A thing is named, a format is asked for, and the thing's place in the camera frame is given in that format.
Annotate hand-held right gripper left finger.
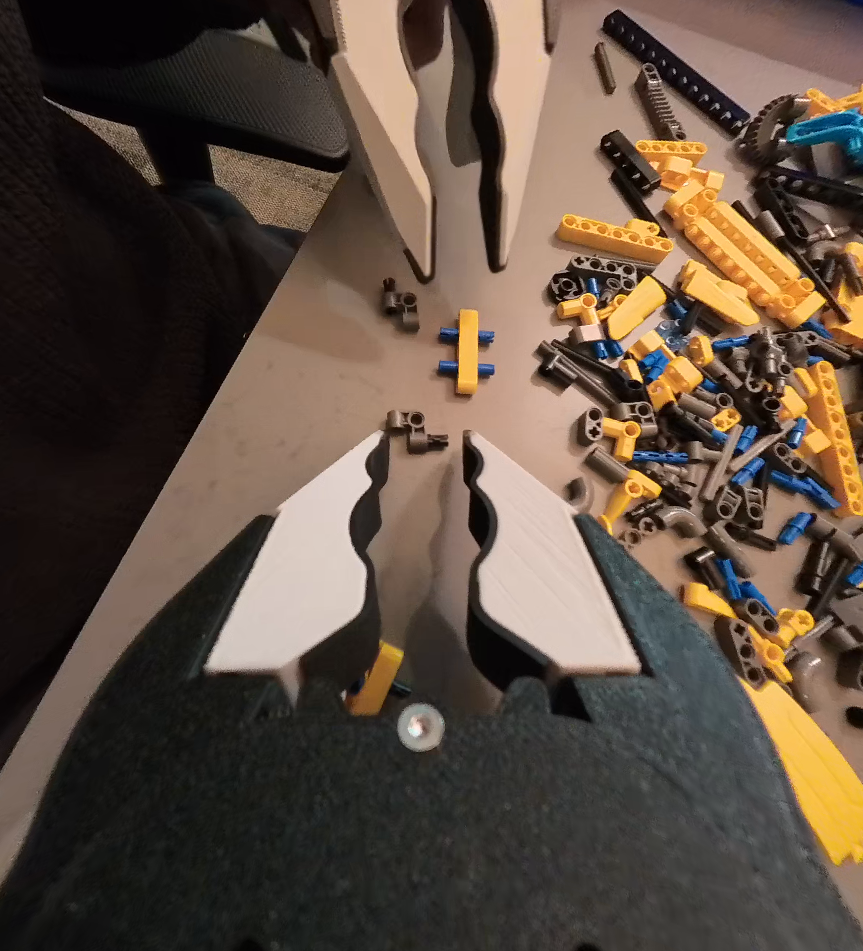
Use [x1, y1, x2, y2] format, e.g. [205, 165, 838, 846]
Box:
[205, 429, 391, 707]

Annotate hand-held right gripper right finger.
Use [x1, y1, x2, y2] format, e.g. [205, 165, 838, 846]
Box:
[463, 428, 642, 692]

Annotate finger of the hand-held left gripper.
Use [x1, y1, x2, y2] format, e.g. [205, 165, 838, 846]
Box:
[325, 0, 441, 285]
[446, 0, 555, 273]

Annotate dark grey pin connector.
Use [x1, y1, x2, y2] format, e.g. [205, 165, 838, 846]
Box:
[385, 409, 449, 456]
[381, 277, 422, 334]

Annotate yellow short beam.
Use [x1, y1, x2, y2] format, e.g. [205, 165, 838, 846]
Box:
[456, 308, 481, 396]

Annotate black beam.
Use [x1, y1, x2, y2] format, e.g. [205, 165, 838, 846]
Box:
[599, 130, 661, 196]

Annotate grey gear rack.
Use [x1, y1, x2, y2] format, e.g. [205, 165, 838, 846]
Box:
[634, 63, 689, 142]

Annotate long dark blue beam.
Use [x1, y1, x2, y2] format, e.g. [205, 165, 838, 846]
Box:
[601, 9, 752, 136]

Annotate person's dark trousers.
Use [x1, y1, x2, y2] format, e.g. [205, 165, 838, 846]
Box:
[153, 178, 306, 350]

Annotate black office chair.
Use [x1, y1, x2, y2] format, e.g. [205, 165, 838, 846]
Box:
[41, 30, 351, 187]

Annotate pile of plastic building pieces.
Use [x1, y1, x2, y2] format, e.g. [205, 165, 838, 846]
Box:
[537, 130, 863, 733]

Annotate partly built toy vehicle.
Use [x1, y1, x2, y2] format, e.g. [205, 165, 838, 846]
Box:
[736, 74, 863, 224]

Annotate person's black sweater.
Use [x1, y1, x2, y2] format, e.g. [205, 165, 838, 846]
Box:
[0, 0, 254, 841]

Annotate large yellow curved panel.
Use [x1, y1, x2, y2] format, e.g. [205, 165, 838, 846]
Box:
[740, 676, 863, 868]

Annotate yellow frame assembly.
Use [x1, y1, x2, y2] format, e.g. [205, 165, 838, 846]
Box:
[342, 639, 412, 718]

